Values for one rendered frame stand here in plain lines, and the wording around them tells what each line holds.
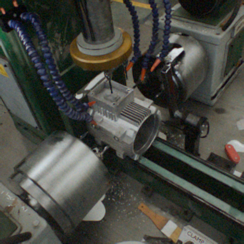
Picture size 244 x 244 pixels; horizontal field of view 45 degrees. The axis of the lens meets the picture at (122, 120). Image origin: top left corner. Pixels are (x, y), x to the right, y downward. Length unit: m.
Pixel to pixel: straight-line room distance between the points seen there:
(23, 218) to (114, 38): 0.51
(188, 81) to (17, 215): 0.71
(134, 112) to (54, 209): 0.39
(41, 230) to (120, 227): 0.41
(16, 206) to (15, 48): 0.44
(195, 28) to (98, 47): 0.53
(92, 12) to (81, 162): 0.39
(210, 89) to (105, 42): 0.65
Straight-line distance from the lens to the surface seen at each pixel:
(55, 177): 0.80
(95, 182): 0.85
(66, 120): 1.00
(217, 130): 1.32
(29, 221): 0.76
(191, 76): 1.12
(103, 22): 0.80
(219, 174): 1.05
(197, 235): 0.77
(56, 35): 1.01
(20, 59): 0.94
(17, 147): 1.41
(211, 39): 1.21
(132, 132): 0.93
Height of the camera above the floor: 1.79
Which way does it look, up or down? 47 degrees down
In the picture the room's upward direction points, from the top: 10 degrees counter-clockwise
